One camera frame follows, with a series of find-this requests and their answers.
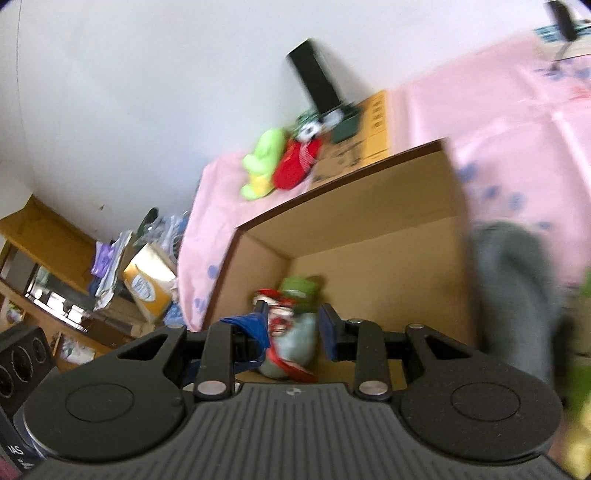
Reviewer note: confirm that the yellow cardboard box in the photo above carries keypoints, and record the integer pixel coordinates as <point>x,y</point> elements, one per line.
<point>371,144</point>

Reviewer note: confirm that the brown cardboard box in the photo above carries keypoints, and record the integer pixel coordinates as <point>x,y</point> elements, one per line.
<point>388,243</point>

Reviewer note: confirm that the red white patterned scarf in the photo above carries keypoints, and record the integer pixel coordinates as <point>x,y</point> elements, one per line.
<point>276,305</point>

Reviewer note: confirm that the wooden shelf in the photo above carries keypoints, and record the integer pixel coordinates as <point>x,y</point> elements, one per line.
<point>45,279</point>

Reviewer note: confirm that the black charger with cable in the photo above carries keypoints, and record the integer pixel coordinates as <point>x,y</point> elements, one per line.
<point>566,37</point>

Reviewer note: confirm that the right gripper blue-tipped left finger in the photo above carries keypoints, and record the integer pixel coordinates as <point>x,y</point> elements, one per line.
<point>231,345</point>

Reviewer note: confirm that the yellow cloth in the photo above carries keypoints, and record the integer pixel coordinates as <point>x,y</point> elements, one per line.
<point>576,458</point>

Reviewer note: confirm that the light blue zipper pouch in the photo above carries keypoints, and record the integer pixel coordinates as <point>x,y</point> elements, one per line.
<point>293,341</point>

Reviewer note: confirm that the pink floral bed sheet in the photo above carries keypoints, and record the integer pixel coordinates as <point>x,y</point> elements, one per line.
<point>519,133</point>

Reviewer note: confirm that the black speaker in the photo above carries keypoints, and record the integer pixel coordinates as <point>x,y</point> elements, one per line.
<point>25,360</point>

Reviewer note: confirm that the green plush toy with face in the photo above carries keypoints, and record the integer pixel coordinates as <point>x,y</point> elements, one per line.
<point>301,293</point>

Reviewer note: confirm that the black rectangular box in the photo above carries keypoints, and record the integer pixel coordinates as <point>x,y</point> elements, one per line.
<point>321,90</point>

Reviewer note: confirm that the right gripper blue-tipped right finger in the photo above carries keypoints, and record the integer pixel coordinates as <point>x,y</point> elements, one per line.
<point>361,342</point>

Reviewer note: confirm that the yellow tissue pack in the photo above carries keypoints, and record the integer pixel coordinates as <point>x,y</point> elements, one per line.
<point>149,277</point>

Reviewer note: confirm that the lime green plush toy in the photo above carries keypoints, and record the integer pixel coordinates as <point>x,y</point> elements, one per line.
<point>261,163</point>

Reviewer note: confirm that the grey cloth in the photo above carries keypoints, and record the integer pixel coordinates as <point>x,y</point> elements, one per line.
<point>520,301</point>

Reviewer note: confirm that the red plush toy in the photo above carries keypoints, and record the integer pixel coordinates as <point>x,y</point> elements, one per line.
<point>296,163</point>

